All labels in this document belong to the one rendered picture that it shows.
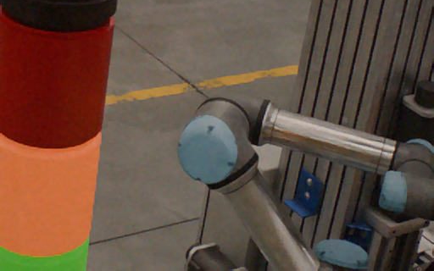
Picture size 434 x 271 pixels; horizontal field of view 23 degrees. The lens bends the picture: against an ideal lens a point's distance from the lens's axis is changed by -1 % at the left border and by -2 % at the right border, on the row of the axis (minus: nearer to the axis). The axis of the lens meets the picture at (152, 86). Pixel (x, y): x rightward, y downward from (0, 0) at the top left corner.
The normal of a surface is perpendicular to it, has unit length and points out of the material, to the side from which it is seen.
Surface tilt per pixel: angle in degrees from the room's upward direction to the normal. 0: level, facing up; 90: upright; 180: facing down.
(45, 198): 90
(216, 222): 90
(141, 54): 0
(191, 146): 85
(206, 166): 85
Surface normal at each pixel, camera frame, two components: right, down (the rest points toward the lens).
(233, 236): -0.84, 0.14
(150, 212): 0.12, -0.89
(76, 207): 0.66, 0.40
